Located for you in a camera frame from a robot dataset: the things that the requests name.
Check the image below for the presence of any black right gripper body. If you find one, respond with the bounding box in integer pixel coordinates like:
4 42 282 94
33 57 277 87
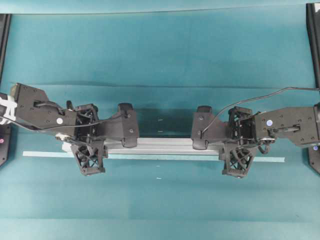
191 106 255 146

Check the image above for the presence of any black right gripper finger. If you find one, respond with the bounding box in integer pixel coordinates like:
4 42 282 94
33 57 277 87
196 105 212 113
192 139 209 150

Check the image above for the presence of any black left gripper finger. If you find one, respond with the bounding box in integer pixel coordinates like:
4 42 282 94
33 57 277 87
121 137 138 148
117 102 134 112

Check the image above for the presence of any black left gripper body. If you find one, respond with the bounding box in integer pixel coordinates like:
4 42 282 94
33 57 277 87
66 102 139 145

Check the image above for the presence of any silver aluminium rail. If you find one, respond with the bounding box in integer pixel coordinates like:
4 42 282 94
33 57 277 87
61 136 223 160

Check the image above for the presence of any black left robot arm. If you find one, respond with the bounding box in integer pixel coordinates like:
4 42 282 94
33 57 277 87
0 83 140 148

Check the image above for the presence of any teal table mat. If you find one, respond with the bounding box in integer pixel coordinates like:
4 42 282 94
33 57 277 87
0 4 320 240

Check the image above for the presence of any light blue tape strip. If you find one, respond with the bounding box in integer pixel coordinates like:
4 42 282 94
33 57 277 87
22 151 285 163

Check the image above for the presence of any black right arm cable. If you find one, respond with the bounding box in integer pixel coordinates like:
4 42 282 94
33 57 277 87
199 86 320 137

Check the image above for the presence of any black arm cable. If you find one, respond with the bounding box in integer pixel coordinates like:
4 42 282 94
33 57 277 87
34 99 126 146
199 86 320 137

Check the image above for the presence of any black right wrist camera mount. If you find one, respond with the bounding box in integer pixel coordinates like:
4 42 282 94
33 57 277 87
218 143 257 179

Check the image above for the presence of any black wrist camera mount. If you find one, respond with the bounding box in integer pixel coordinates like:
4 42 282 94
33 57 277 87
70 140 108 176
218 143 257 179

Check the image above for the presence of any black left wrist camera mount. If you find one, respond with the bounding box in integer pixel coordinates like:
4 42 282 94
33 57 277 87
70 140 108 176

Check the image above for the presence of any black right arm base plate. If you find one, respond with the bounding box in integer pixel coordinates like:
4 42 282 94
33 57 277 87
308 145 320 174

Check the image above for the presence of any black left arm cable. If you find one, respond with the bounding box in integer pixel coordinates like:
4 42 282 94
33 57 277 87
34 99 126 146

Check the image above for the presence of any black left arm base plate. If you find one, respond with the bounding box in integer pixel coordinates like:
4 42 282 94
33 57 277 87
0 124 12 166

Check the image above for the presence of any black frame rail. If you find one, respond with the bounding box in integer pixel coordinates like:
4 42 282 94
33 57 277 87
306 2 320 88

